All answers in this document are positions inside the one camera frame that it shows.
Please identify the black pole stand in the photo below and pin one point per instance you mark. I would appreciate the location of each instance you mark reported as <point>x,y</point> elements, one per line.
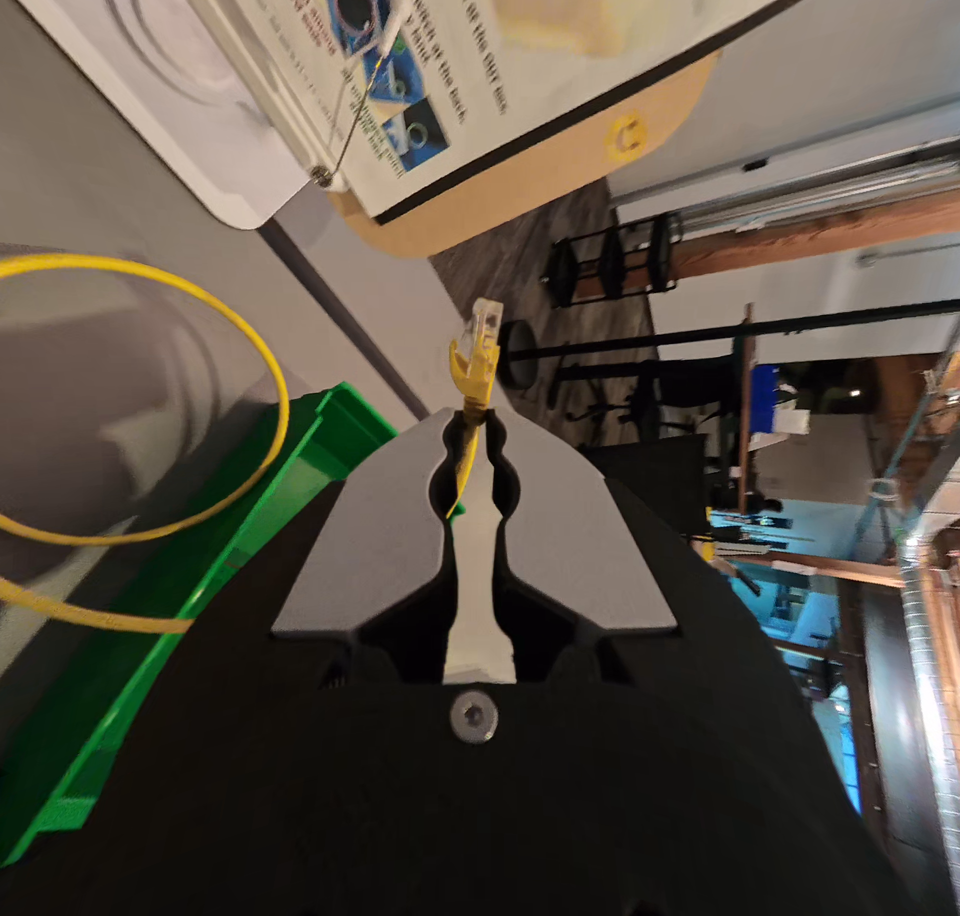
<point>517,353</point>

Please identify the green plastic bin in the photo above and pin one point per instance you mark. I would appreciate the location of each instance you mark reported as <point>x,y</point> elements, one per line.
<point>112,706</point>

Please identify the printed instruction poster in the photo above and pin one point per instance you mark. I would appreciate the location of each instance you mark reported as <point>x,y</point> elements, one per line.
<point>525,68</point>

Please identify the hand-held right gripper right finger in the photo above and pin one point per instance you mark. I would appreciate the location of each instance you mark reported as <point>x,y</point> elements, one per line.
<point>577,556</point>

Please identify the white plastic tray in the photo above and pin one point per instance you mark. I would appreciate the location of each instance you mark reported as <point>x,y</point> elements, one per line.
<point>150,90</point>

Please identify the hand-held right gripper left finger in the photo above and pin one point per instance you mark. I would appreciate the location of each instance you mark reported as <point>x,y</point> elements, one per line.
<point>375,548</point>

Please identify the silver metal duct pipe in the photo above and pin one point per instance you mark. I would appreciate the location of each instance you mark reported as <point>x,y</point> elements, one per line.
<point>930,706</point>

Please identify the yellow smiley sticker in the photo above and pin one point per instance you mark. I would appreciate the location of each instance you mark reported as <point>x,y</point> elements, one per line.
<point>613,135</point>

